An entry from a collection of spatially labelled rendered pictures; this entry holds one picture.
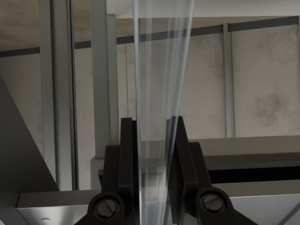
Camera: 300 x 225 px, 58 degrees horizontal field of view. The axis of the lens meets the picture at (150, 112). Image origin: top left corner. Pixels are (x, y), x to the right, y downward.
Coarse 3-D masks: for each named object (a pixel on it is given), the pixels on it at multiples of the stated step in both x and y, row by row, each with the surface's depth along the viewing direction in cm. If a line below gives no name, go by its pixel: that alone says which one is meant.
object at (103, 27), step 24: (96, 0) 52; (96, 24) 52; (96, 48) 52; (96, 72) 52; (96, 96) 52; (96, 120) 52; (96, 144) 52; (216, 144) 69; (240, 144) 67; (264, 144) 66; (288, 144) 64; (96, 168) 51
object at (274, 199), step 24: (216, 168) 22; (240, 168) 23; (264, 168) 23; (288, 168) 23; (48, 192) 17; (72, 192) 17; (96, 192) 17; (168, 192) 17; (240, 192) 17; (264, 192) 17; (288, 192) 17; (24, 216) 17; (48, 216) 17; (72, 216) 17; (168, 216) 17; (264, 216) 19; (288, 216) 19
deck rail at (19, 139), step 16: (0, 80) 15; (0, 96) 15; (0, 112) 15; (16, 112) 16; (0, 128) 14; (16, 128) 16; (0, 144) 14; (16, 144) 16; (32, 144) 19; (0, 160) 14; (16, 160) 16; (32, 160) 19; (0, 176) 14; (16, 176) 16; (32, 176) 19; (48, 176) 22; (0, 192) 14; (16, 192) 16; (0, 208) 14; (16, 208) 16; (0, 224) 14; (16, 224) 16
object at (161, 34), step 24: (144, 0) 6; (168, 0) 6; (192, 0) 6; (144, 24) 6; (168, 24) 6; (144, 48) 7; (168, 48) 7; (144, 72) 7; (168, 72) 7; (144, 96) 8; (168, 96) 8; (144, 120) 9; (168, 120) 9; (144, 144) 10; (168, 144) 10; (144, 168) 11; (168, 168) 11; (144, 192) 13; (144, 216) 15
